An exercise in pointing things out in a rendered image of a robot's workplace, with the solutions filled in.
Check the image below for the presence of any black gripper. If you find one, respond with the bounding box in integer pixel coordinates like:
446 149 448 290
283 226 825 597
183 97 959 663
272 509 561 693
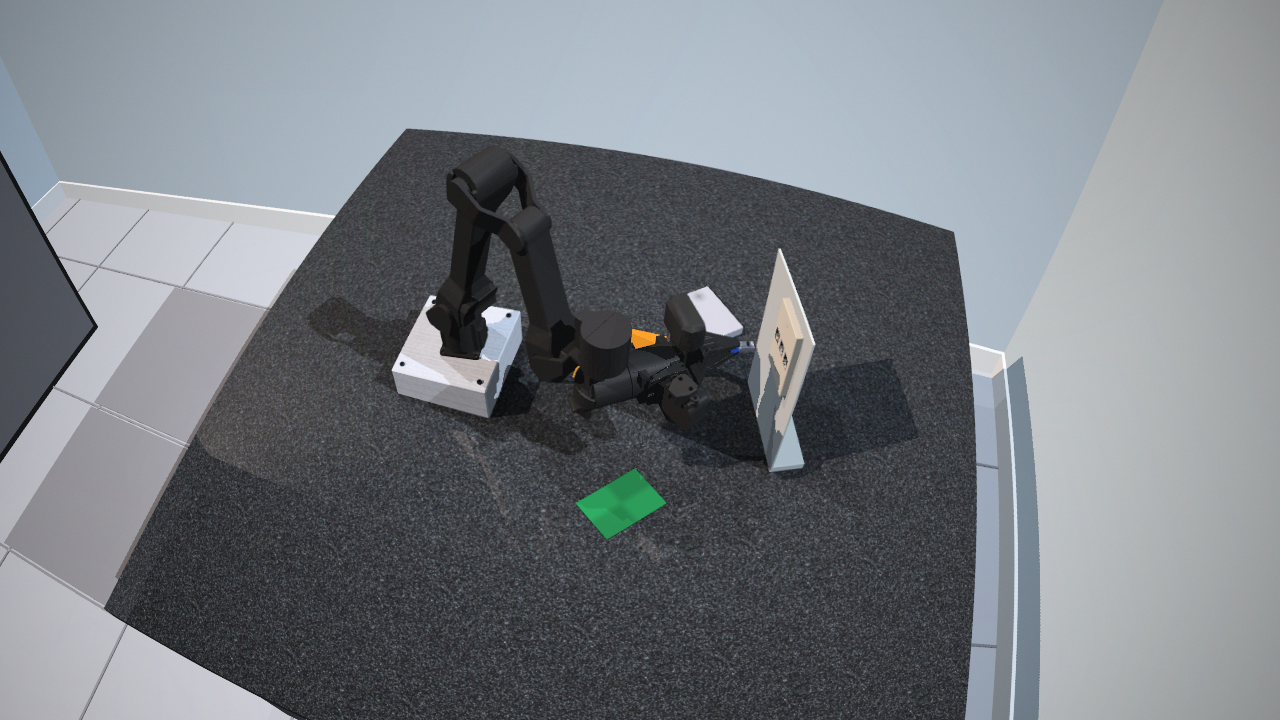
627 293 740 404

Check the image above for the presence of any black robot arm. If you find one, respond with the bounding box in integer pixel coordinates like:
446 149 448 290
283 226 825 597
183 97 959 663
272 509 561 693
426 145 709 430

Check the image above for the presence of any orange flat square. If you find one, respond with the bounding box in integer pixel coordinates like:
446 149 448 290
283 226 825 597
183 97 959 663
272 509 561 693
572 329 659 377

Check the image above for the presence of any green flat square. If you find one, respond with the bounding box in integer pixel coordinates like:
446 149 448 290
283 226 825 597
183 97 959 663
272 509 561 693
575 468 667 541

